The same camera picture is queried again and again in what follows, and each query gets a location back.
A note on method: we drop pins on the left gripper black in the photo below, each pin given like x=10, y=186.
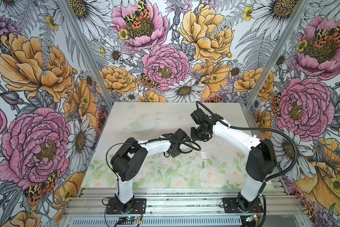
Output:
x=174, y=154

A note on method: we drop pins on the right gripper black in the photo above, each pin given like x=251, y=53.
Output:
x=194, y=137

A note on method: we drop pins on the white battery cover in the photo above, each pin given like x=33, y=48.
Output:
x=203, y=155

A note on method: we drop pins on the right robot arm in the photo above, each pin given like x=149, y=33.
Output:
x=261, y=158

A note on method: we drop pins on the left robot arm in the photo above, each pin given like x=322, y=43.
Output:
x=128, y=160

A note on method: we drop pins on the left circuit board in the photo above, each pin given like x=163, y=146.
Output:
x=129, y=219

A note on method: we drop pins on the circuit board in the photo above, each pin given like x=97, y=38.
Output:
x=251, y=218
x=129, y=219

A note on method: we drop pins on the right circuit board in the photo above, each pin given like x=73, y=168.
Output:
x=251, y=218

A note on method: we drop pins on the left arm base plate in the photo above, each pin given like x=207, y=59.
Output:
x=134, y=206

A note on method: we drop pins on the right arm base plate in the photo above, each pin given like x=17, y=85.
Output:
x=236, y=205

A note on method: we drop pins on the aluminium frame rail front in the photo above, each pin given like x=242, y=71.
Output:
x=183, y=202

